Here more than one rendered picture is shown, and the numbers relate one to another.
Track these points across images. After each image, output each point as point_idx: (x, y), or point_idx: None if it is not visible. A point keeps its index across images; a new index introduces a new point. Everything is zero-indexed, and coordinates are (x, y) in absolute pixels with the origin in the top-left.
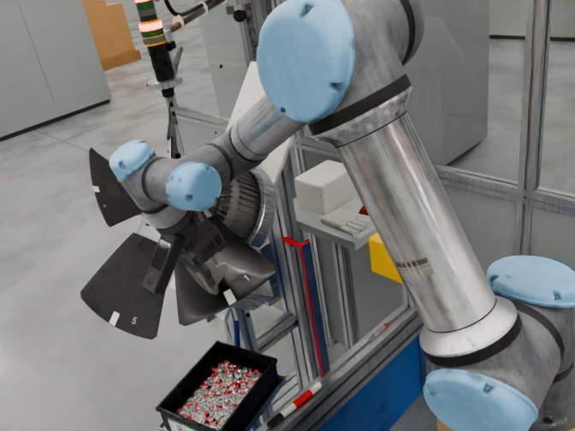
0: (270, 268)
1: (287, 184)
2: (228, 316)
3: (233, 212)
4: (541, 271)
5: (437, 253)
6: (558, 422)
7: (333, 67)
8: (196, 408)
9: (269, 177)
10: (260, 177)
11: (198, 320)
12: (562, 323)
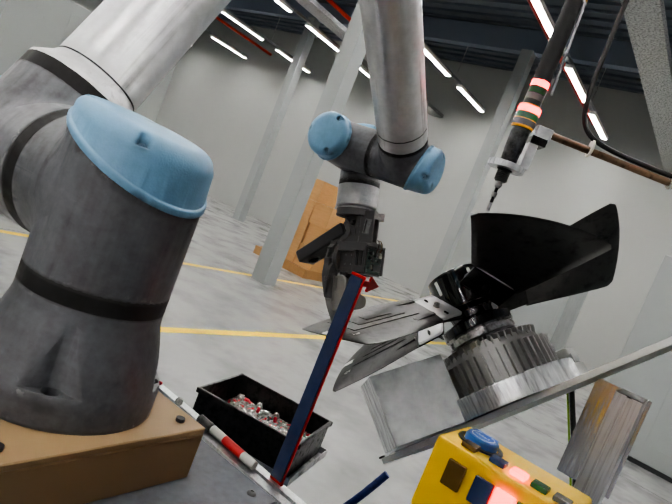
0: (370, 341)
1: (612, 452)
2: (387, 460)
3: (475, 354)
4: (150, 126)
5: None
6: None
7: None
8: (245, 406)
9: (562, 381)
10: (546, 363)
11: (306, 329)
12: (52, 135)
